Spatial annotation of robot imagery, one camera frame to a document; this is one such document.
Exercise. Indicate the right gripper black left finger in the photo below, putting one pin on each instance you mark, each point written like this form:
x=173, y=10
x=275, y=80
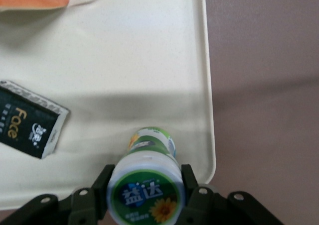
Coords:
x=82, y=205

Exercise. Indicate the beige plastic tray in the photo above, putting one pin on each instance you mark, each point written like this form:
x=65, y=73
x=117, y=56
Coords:
x=124, y=48

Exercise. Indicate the green gum bottle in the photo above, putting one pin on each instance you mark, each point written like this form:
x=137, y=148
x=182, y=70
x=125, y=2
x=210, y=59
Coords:
x=147, y=170

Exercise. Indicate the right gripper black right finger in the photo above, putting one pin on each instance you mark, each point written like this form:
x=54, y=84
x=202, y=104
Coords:
x=211, y=207

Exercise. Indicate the black tissue pack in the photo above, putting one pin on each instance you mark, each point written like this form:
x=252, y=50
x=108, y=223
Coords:
x=25, y=125

